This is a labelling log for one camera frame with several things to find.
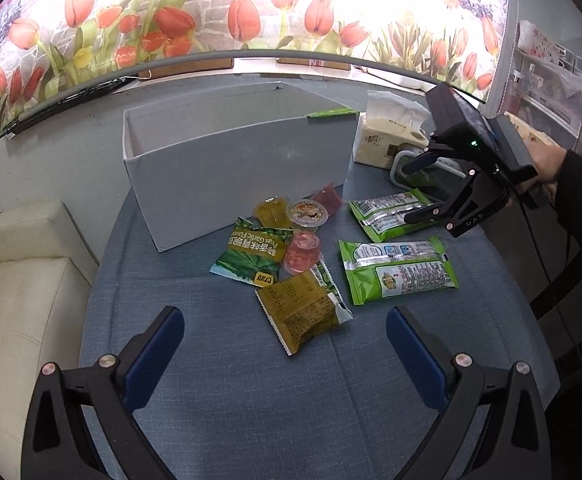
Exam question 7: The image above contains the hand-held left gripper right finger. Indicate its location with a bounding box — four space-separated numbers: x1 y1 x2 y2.
386 305 552 480

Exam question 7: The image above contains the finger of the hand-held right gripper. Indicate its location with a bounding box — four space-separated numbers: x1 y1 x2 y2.
404 174 478 225
402 131 478 177

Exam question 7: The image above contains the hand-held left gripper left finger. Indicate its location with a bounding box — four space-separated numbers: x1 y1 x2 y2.
21 306 186 480

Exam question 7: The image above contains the red jelly cup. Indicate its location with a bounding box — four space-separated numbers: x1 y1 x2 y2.
312 185 344 211

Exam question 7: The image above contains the jelly cup with printed lid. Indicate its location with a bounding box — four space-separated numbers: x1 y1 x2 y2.
287 199 332 235

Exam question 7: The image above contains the small green snack packet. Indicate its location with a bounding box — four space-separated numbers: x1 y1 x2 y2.
311 260 354 321

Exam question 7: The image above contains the olive snack packet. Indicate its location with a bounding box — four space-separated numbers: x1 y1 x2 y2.
256 274 342 357

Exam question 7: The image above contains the pink jelly cup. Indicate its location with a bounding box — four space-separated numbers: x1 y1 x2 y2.
282 232 322 276

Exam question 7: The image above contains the green pea snack packet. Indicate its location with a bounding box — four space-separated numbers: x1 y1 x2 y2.
210 216 292 287

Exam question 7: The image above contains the yellow jelly cup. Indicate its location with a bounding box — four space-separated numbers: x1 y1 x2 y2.
254 197 292 228

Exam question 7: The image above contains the white cardboard box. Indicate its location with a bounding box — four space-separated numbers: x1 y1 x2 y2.
122 80 360 253

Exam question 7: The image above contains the person's right hand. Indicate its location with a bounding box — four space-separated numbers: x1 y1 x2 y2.
513 147 569 208

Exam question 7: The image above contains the black speaker with white rim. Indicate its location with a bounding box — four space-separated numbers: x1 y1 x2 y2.
390 147 466 197

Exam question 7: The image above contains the beige tissue pack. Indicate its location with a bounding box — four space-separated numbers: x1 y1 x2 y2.
352 89 430 171

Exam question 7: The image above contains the clear plastic drawer cabinet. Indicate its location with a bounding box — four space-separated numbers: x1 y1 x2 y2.
513 20 582 133

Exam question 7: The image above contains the floral printed box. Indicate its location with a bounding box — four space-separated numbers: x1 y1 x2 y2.
517 20 562 63

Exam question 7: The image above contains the blue tablecloth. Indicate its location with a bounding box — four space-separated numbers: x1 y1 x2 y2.
78 160 559 480

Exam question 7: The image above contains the white sofa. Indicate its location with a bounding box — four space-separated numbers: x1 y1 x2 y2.
0 199 102 461

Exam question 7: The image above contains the tulip printed roller blind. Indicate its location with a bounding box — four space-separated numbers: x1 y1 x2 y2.
0 0 514 141

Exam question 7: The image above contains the black cable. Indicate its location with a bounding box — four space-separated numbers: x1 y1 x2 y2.
521 201 579 303

